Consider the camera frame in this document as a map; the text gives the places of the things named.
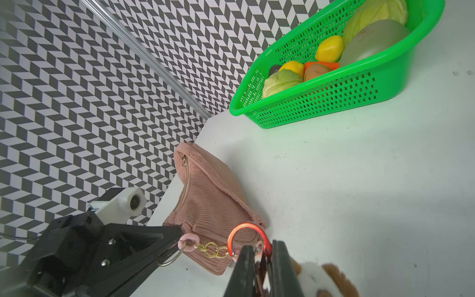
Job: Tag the light green toy cabbage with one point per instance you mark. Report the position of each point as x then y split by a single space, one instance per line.
372 11

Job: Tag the orange toy carrot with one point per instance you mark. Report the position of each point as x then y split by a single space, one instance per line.
331 66

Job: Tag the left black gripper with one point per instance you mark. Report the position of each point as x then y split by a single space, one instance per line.
125 257

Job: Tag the dark purple toy fruit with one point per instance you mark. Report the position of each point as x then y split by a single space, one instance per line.
274 69

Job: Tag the brown toy potato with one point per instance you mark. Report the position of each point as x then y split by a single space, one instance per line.
314 72

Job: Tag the grey green toy avocado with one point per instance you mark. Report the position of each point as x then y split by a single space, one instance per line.
373 39

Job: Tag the pink corduroy bag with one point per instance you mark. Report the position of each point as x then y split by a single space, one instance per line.
212 202

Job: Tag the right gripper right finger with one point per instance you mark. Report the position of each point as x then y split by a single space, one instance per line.
282 275

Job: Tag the green toy lettuce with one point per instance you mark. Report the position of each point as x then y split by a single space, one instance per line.
280 81

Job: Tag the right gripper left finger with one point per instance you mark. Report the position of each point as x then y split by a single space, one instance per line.
241 283

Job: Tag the left aluminium corner post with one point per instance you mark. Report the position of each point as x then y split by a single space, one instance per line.
142 52

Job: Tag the yellow toy lemon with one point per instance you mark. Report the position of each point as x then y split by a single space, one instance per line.
330 50

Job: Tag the green plastic basket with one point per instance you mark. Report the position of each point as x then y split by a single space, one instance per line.
372 80

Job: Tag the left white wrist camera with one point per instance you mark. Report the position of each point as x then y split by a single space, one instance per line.
118 205

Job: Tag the plush keychain decoration with carabiners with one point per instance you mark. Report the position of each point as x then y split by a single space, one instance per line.
315 280

